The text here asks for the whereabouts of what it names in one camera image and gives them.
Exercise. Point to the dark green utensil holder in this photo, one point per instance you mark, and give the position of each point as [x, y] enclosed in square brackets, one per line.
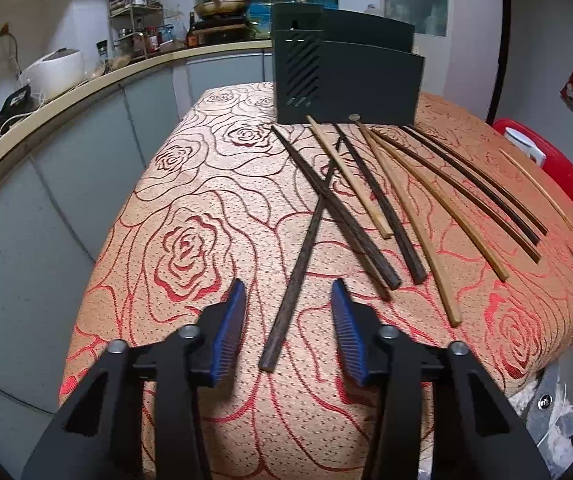
[329, 64]

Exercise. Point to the dark crossing chopstick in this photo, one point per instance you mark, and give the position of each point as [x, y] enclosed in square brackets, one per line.
[281, 323]

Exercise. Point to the thin light bamboo chopstick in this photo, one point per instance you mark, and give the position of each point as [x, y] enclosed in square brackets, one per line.
[539, 188]

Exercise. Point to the black countertop appliance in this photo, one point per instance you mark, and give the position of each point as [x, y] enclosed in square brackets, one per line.
[17, 105]

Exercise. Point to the black chopstick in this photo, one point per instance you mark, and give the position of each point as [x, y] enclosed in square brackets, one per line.
[392, 145]

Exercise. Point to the pepper grinder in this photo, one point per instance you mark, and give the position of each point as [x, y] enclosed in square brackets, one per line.
[102, 48]

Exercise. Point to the beige kitchen countertop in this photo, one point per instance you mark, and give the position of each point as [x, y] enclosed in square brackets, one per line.
[21, 131]

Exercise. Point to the lower kitchen cabinets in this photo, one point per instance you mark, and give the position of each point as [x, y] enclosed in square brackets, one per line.
[60, 191]

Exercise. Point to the light brown chopstick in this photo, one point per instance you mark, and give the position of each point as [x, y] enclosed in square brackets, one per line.
[439, 274]

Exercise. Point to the wok on left burner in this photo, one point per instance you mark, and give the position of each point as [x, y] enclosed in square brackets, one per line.
[226, 8]

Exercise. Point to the gas stove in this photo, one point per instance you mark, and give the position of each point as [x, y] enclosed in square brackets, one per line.
[223, 30]

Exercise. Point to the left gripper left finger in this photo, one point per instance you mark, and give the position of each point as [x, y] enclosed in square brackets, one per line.
[196, 356]

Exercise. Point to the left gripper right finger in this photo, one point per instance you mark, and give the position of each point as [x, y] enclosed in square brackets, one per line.
[375, 355]

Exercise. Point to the dark brown chopstick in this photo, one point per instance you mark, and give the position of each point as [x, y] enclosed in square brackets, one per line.
[409, 253]

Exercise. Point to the red plastic chair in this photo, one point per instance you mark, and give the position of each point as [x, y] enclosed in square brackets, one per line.
[555, 164]

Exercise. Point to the rose patterned tablecloth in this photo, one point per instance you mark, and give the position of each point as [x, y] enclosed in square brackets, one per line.
[221, 199]

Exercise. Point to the white rice cooker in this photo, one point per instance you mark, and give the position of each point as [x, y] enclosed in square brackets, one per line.
[55, 73]

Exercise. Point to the metal spice rack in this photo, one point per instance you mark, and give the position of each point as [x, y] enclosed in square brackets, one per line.
[131, 23]

